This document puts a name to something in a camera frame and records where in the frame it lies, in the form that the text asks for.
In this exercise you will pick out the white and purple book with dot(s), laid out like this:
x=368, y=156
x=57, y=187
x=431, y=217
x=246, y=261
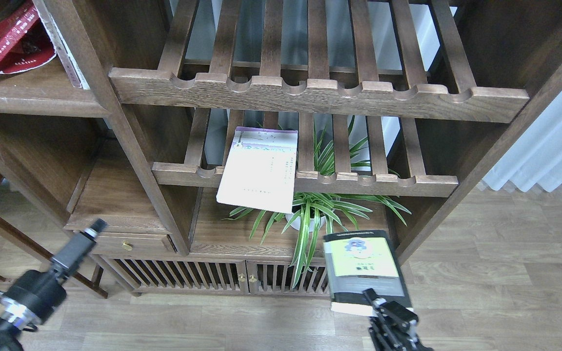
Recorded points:
x=260, y=170

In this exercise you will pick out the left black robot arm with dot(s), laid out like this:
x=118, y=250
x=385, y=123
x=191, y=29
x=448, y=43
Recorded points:
x=9, y=335

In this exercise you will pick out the white curtain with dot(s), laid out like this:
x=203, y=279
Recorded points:
x=534, y=162

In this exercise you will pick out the red book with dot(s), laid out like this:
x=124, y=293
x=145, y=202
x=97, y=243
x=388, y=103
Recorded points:
x=24, y=42

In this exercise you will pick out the green and black book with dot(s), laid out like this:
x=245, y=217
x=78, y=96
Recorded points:
x=359, y=260

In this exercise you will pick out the white standing book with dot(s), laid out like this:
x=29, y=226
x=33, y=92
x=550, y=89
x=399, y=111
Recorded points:
x=62, y=49

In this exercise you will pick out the brass drawer knob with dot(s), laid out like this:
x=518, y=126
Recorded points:
x=126, y=245

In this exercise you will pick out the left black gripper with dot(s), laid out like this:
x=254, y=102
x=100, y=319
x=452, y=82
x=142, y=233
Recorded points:
x=35, y=296

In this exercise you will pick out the green spider plant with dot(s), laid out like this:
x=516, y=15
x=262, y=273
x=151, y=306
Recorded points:
x=312, y=211

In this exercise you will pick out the dark wooden bookshelf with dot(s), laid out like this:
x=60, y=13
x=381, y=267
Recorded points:
x=441, y=89

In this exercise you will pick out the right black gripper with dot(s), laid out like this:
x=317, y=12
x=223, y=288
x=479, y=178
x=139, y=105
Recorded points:
x=393, y=326

